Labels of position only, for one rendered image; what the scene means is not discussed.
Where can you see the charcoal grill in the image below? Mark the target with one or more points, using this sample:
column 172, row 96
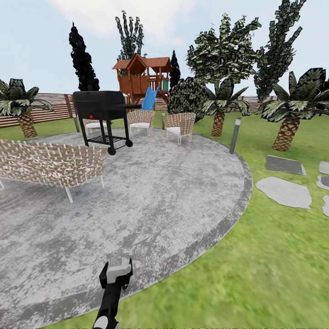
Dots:
column 103, row 105

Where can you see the garden chair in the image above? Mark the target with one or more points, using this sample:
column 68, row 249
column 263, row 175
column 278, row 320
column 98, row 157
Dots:
column 140, row 119
column 90, row 124
column 179, row 123
column 17, row 162

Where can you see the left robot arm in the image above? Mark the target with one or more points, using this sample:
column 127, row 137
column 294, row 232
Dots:
column 111, row 280

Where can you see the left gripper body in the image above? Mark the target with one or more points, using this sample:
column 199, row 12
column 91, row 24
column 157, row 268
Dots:
column 114, row 288

